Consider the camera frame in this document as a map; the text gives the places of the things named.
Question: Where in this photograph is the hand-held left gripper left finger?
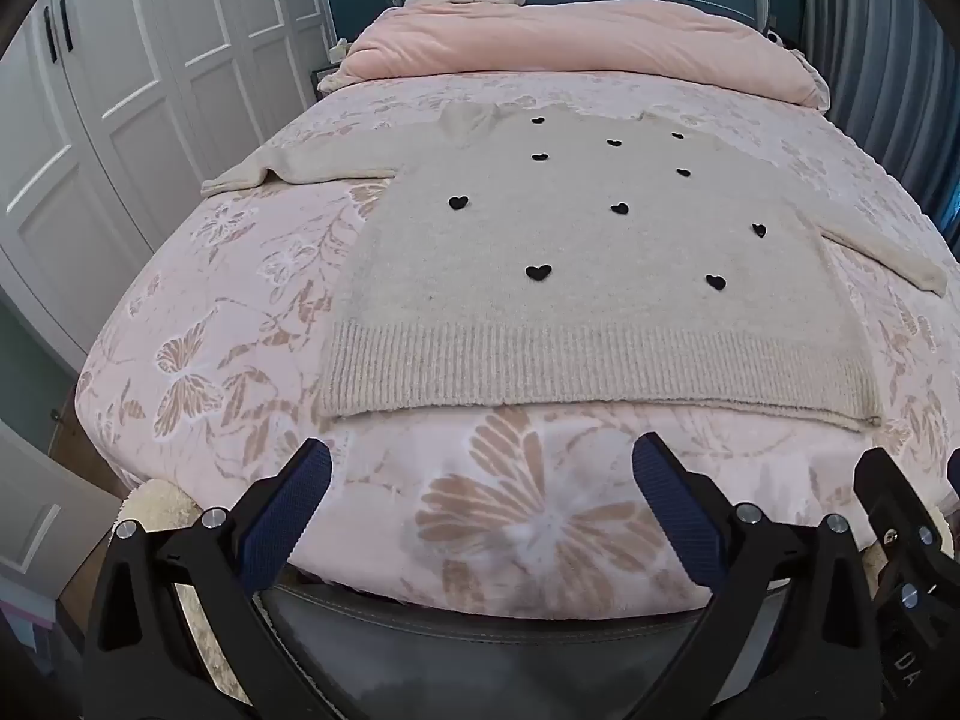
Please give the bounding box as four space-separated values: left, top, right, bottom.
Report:
81 436 338 720

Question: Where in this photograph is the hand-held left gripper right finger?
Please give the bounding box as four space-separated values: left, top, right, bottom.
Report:
632 433 882 720

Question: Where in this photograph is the beige sweater with black hearts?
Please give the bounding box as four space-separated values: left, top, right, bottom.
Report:
201 101 952 436

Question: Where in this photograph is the cream fluffy rug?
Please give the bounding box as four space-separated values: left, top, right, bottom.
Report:
112 476 226 541

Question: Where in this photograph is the pink floral bed sheet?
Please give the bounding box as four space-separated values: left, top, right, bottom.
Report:
75 71 960 620

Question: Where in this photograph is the white cabinet door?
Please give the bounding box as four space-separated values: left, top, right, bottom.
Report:
0 420 122 601

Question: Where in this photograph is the grey curtain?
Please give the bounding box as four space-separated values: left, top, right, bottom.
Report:
799 0 960 245

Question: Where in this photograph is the bedside table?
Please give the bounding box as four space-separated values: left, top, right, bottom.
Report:
310 37 355 102

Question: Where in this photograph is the white wardrobe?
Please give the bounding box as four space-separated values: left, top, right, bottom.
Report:
0 0 336 380

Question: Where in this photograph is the pink duvet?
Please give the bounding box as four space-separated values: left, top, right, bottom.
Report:
319 0 830 110

